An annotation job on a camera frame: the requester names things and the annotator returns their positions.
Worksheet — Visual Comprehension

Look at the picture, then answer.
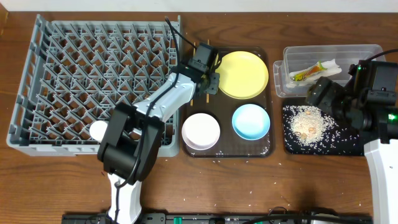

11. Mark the yellow round plate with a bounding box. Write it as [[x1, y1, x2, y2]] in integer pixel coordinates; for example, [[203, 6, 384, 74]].
[[216, 51, 269, 100]]

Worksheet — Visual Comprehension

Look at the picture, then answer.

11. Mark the white napkin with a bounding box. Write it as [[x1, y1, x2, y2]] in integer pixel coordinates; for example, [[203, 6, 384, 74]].
[[287, 59, 342, 88]]

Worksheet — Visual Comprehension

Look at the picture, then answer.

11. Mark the dark brown serving tray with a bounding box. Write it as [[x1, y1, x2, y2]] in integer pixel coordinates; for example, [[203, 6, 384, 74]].
[[181, 46, 275, 159]]

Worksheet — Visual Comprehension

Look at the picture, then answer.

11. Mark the clear plastic bin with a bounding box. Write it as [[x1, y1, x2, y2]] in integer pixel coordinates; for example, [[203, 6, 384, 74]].
[[273, 44, 383, 98]]

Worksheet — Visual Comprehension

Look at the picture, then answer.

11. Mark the light blue bowl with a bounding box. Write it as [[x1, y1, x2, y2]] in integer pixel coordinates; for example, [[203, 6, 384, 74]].
[[231, 104, 271, 141]]

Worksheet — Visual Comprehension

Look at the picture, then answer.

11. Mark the white cup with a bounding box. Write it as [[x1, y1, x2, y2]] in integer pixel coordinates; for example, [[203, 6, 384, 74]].
[[89, 121, 108, 142]]

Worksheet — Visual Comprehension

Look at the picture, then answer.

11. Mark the rice food waste pile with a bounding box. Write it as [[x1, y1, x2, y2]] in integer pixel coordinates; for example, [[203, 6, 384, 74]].
[[283, 105, 361, 155]]

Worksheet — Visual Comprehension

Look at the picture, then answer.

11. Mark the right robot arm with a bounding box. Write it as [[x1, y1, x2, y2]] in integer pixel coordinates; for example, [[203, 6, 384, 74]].
[[305, 60, 397, 223]]

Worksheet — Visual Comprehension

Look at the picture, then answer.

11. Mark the white pink bowl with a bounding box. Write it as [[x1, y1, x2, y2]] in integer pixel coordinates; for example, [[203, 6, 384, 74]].
[[182, 113, 221, 151]]

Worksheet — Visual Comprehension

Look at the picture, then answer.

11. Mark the green orange snack wrapper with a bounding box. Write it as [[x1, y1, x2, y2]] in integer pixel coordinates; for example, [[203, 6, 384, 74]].
[[293, 61, 326, 82]]

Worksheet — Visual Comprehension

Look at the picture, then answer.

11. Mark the grey plastic dishwasher rack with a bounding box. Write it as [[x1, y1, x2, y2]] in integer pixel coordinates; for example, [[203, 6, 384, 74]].
[[6, 16, 182, 156]]

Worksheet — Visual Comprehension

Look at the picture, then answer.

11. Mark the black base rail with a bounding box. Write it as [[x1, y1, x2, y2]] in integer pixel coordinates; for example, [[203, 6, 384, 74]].
[[60, 213, 373, 224]]

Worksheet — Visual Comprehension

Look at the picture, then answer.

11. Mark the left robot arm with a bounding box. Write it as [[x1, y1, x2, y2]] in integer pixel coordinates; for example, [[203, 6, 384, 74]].
[[97, 43, 221, 223]]

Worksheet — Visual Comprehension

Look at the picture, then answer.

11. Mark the black rectangular tray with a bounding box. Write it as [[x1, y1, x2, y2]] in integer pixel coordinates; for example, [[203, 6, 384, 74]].
[[281, 98, 374, 157]]

